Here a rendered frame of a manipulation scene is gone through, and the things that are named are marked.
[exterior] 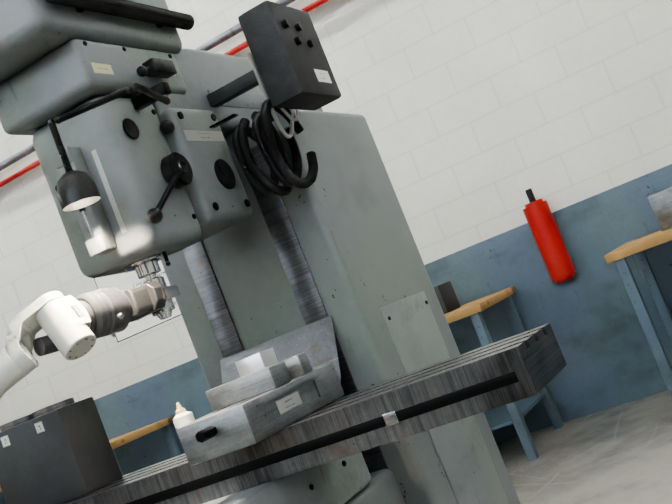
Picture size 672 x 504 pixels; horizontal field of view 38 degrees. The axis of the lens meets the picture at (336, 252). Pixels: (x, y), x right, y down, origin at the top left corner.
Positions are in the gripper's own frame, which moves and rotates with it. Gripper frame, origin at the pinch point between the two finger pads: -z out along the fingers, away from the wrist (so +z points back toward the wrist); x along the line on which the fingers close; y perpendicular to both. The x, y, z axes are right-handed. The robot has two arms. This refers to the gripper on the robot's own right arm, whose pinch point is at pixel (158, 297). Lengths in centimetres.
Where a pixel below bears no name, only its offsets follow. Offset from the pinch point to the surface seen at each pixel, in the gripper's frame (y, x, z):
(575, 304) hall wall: 54, 123, -402
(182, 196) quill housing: -17.4, -8.3, -7.9
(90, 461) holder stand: 25.8, 29.0, 8.0
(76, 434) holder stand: 19.5, 28.7, 9.2
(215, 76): -46, -2, -37
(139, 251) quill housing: -8.5, -7.2, 6.6
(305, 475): 42.2, -16.6, -4.4
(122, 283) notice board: -72, 419, -327
